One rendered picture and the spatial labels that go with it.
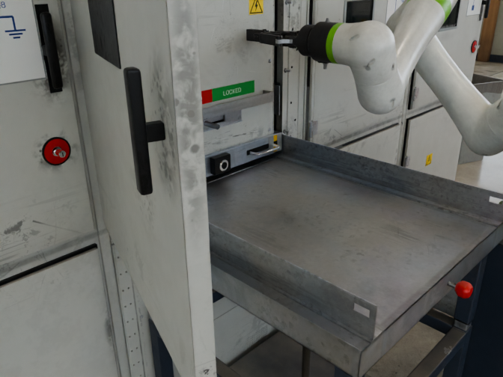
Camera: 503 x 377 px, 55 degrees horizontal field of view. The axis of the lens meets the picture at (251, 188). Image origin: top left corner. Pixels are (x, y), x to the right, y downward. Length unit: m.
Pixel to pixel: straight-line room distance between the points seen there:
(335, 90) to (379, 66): 0.59
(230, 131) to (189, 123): 0.88
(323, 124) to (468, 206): 0.61
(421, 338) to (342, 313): 1.39
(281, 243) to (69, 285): 0.50
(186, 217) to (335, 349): 0.39
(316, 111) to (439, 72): 0.39
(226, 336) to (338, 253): 0.76
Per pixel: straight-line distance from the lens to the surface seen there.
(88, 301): 1.25
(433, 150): 2.52
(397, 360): 2.07
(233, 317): 1.66
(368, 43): 1.09
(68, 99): 1.06
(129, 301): 1.34
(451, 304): 1.43
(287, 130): 1.55
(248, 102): 1.35
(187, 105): 0.50
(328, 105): 1.67
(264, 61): 1.44
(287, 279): 0.88
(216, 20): 1.30
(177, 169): 0.52
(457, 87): 1.56
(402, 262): 1.02
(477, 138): 1.54
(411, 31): 1.32
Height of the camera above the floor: 1.37
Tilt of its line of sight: 24 degrees down
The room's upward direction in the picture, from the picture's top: 1 degrees counter-clockwise
